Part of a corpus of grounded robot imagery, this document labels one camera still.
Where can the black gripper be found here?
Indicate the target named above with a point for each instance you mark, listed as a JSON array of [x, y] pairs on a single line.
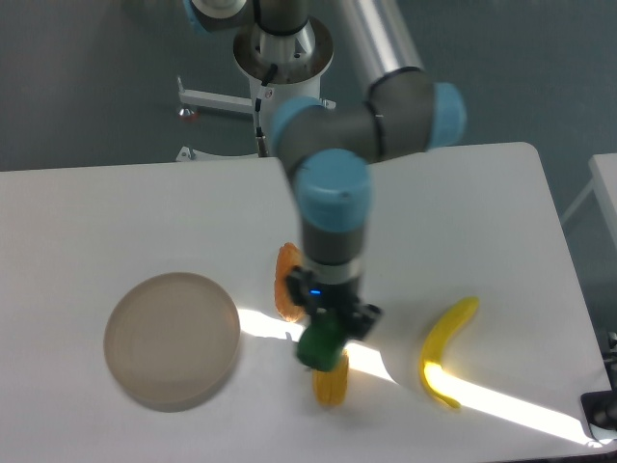
[[320, 287]]

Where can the green toy pepper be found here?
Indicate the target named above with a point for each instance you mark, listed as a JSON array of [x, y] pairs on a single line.
[[321, 344]]

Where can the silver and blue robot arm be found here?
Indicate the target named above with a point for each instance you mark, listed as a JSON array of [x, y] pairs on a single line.
[[326, 152]]

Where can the yellow toy pepper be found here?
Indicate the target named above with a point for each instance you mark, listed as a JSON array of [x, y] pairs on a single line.
[[330, 388]]

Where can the beige round plate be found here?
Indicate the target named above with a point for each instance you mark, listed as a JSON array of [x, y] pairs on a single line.
[[172, 341]]

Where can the orange triangular toy bread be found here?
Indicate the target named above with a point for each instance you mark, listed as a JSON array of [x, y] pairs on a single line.
[[288, 258]]

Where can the yellow toy banana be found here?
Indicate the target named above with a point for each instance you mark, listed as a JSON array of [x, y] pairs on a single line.
[[429, 364]]

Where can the white side table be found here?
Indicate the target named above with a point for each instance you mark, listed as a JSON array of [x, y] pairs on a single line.
[[602, 187]]

